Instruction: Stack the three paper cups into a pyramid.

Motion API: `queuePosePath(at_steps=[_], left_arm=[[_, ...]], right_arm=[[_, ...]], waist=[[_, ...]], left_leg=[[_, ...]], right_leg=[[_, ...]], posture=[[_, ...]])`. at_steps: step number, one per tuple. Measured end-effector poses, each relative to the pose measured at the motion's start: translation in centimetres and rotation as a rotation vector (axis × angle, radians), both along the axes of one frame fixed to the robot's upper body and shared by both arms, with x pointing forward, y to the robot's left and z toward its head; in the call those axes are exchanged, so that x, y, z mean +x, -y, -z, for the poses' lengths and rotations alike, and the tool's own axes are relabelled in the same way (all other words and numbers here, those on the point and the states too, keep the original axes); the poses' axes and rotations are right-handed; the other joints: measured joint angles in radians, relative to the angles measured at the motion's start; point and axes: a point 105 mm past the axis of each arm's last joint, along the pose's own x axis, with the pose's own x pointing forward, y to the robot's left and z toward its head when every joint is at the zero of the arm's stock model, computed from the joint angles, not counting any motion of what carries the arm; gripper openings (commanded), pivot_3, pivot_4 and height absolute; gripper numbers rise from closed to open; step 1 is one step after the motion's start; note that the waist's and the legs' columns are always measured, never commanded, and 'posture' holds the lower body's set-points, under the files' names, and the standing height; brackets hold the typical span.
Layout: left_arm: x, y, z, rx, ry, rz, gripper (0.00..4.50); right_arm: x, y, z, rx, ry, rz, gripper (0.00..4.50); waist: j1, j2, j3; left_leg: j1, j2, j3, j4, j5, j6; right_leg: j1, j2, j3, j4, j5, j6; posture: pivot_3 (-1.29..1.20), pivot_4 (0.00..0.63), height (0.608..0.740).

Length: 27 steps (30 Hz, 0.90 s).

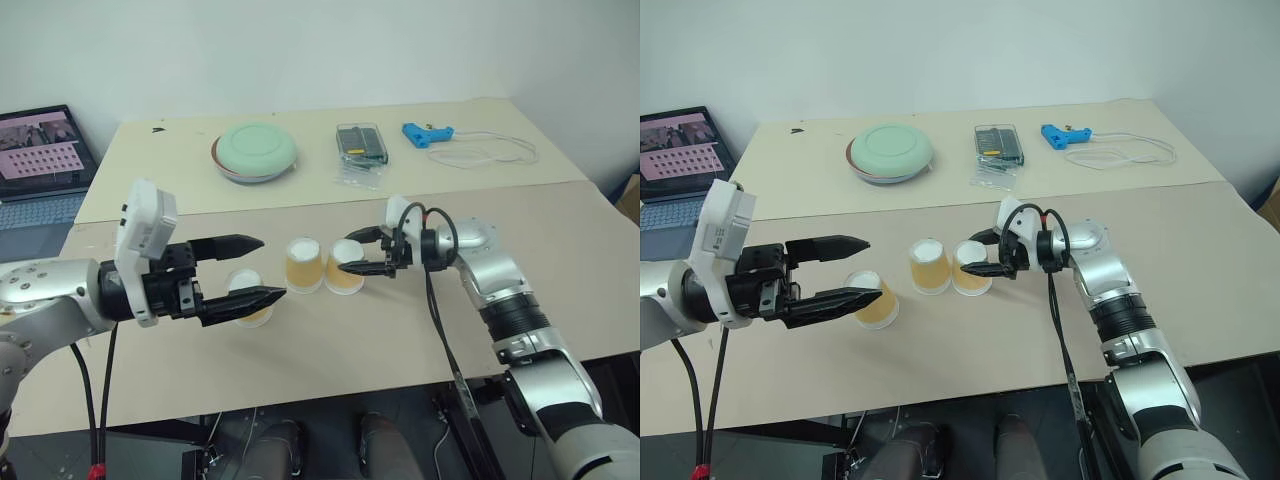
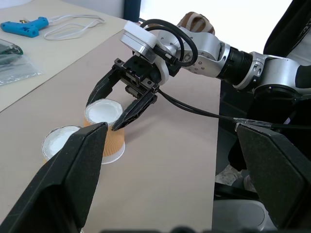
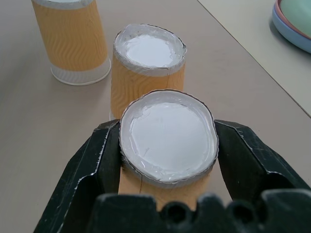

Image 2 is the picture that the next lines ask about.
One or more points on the green black packet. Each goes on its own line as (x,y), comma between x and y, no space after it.
(8,48)

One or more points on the dark upright post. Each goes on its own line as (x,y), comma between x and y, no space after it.
(131,8)

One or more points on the grey rounded base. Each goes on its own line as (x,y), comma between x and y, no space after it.
(238,216)

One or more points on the dark robot torso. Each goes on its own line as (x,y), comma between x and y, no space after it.
(291,29)

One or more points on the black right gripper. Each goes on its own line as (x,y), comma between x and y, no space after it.
(141,72)

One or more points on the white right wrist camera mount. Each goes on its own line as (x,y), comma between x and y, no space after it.
(138,34)

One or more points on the blue glue gun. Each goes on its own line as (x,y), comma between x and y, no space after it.
(29,26)

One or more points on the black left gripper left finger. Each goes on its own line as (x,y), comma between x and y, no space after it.
(56,189)

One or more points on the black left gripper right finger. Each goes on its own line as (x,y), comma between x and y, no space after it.
(279,174)

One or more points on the clear plastic bag of sticks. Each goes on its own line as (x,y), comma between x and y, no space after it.
(14,69)

